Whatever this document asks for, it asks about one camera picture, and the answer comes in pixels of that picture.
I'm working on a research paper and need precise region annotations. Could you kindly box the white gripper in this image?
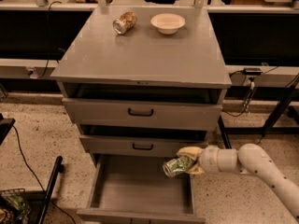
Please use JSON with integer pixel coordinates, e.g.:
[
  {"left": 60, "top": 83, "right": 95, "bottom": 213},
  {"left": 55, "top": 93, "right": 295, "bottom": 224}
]
[{"left": 177, "top": 146, "right": 220, "bottom": 175}]

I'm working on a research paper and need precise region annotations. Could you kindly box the green soda can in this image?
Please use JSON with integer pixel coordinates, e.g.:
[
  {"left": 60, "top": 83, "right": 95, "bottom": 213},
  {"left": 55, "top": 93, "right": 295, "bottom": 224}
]
[{"left": 163, "top": 156, "right": 194, "bottom": 177}]

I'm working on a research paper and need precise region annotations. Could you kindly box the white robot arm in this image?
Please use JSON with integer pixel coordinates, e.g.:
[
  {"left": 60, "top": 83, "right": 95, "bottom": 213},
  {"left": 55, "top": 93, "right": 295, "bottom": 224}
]
[{"left": 177, "top": 143, "right": 299, "bottom": 219}]

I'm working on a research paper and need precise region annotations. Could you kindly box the grey bottom drawer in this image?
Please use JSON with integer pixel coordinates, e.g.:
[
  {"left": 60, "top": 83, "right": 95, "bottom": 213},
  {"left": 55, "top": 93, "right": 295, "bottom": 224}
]
[{"left": 78, "top": 155, "right": 206, "bottom": 224}]

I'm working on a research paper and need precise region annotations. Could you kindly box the grey drawer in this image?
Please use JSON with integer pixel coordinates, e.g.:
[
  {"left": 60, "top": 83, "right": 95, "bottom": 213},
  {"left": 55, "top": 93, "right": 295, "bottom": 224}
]
[
  {"left": 78, "top": 155, "right": 206, "bottom": 224},
  {"left": 79, "top": 135, "right": 207, "bottom": 157},
  {"left": 63, "top": 98, "right": 221, "bottom": 131}
]

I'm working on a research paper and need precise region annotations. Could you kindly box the grey drawer cabinet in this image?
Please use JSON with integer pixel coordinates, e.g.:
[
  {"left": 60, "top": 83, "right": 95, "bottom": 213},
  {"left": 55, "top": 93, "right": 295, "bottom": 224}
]
[{"left": 50, "top": 5, "right": 233, "bottom": 166}]

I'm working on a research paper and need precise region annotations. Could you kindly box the grey top drawer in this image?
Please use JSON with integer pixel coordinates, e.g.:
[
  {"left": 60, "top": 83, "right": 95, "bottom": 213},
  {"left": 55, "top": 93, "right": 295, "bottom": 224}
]
[{"left": 63, "top": 98, "right": 221, "bottom": 131}]

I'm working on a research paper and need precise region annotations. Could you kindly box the grey middle drawer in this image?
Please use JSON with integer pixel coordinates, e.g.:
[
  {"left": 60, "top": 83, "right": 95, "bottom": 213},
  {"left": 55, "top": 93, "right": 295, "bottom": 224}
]
[{"left": 79, "top": 135, "right": 207, "bottom": 157}]

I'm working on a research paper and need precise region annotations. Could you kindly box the brown patterned soda can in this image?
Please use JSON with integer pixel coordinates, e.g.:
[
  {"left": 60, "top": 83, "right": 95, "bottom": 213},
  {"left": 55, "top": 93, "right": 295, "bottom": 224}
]
[{"left": 113, "top": 11, "right": 137, "bottom": 35}]

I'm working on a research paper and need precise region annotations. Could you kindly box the black table leg right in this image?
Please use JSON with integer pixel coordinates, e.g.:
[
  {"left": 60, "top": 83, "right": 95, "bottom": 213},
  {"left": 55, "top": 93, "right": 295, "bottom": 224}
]
[{"left": 218, "top": 116, "right": 232, "bottom": 149}]

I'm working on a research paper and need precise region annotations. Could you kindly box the black power adapter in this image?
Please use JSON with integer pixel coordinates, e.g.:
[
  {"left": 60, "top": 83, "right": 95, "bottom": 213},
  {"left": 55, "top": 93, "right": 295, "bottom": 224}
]
[{"left": 243, "top": 67, "right": 263, "bottom": 76}]

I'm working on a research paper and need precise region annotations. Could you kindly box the black stand leg left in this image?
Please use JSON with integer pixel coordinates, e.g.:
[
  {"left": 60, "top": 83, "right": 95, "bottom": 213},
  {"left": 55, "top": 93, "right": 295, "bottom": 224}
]
[{"left": 36, "top": 156, "right": 64, "bottom": 224}]

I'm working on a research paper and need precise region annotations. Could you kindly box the white bowl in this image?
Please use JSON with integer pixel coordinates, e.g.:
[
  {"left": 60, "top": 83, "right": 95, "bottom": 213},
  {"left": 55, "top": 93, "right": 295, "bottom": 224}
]
[{"left": 150, "top": 13, "right": 185, "bottom": 35}]

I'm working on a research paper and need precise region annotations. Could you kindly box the black middle drawer handle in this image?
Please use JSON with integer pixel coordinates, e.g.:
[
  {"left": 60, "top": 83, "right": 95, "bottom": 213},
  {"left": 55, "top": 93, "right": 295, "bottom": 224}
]
[{"left": 132, "top": 143, "right": 153, "bottom": 150}]

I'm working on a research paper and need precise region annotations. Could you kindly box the black drawer handle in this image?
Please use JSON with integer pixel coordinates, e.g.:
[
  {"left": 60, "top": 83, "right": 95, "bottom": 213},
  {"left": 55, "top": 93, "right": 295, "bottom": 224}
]
[
  {"left": 132, "top": 143, "right": 153, "bottom": 150},
  {"left": 127, "top": 108, "right": 154, "bottom": 117}
]

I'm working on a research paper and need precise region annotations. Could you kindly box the black top drawer handle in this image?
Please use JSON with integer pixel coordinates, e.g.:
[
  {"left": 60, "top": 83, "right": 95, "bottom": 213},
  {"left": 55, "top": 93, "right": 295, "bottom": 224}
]
[{"left": 127, "top": 108, "right": 154, "bottom": 117}]

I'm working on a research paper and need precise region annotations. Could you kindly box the black floor cable left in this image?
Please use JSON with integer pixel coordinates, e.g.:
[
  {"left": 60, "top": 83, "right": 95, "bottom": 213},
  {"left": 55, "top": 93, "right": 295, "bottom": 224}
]
[{"left": 12, "top": 124, "right": 78, "bottom": 224}]

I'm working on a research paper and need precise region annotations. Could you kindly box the wire basket with items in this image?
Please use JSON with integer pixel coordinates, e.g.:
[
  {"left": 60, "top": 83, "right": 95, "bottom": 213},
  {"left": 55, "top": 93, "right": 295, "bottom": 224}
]
[{"left": 0, "top": 189, "right": 32, "bottom": 224}]

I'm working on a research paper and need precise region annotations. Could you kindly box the black wall cable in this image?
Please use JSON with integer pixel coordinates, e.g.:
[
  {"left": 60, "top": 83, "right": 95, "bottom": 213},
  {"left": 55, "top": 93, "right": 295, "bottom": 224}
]
[{"left": 37, "top": 0, "right": 64, "bottom": 79}]

